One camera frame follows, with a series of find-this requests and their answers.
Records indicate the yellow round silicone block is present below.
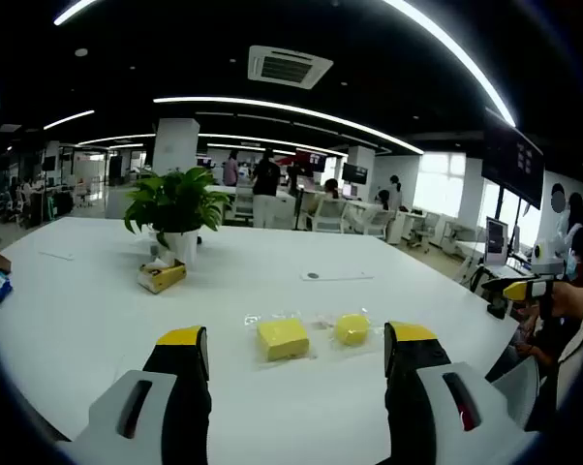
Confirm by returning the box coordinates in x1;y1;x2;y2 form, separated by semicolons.
333;313;373;347

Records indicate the white office chair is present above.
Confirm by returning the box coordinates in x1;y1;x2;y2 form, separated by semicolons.
406;211;442;254
312;198;350;234
362;208;395;239

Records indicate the yellow tissue box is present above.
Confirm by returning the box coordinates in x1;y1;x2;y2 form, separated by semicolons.
137;258;188;295

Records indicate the ceiling light strip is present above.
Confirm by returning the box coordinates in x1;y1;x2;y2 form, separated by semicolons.
152;95;425;156
52;0;102;27
43;109;96;132
382;0;517;129

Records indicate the person's right hand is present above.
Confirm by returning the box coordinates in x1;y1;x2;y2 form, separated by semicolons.
545;281;573;319

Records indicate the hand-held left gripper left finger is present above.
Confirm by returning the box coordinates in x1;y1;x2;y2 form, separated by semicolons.
71;325;213;465

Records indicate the yellow rectangular silicone block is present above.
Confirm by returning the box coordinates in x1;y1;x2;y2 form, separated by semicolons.
256;318;311;363

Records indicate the dark monitor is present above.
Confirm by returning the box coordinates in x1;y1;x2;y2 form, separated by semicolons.
341;162;370;186

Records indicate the clear plastic wrapper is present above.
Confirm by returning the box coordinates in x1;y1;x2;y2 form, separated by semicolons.
244;311;318;370
312;306;385;355

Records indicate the red display screen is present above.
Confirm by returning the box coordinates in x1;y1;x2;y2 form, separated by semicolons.
294;149;329;178

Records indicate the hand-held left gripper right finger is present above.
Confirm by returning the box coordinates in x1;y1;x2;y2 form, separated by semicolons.
383;321;539;465

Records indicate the dark wall screen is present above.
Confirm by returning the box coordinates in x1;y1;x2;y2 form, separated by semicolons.
481;108;546;211

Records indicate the ceiling air conditioner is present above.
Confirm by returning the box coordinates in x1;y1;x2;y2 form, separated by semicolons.
246;45;335;91

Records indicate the green potted plant white pot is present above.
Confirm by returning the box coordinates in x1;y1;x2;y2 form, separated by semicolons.
123;167;233;266

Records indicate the grey office chair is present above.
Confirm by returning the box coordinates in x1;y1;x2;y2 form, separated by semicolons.
484;356;542;432

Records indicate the monitor on stand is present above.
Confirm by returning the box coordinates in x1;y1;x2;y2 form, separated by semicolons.
483;215;511;266

